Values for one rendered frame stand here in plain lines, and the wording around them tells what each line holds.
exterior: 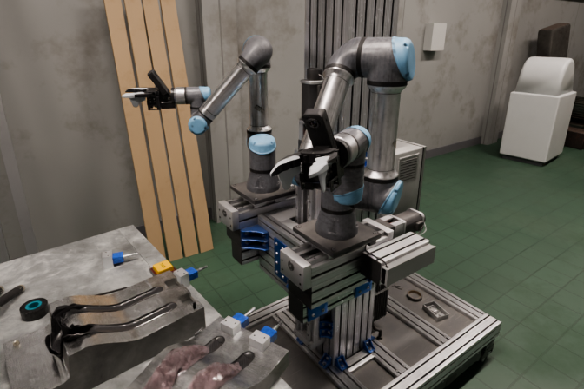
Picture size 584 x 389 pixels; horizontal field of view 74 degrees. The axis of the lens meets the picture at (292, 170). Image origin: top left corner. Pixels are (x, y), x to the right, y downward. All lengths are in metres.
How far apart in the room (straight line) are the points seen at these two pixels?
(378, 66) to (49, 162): 2.68
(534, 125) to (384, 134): 5.00
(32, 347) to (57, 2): 2.38
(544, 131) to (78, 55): 5.36
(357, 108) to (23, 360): 1.28
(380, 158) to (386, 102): 0.17
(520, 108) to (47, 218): 5.57
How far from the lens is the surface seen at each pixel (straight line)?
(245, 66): 1.60
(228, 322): 1.25
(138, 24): 3.11
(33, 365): 1.35
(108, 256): 1.75
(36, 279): 1.84
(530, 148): 6.17
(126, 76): 3.05
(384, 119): 1.17
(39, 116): 3.27
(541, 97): 6.04
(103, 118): 3.32
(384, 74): 1.14
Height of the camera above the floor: 1.69
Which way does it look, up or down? 19 degrees down
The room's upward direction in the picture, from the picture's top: straight up
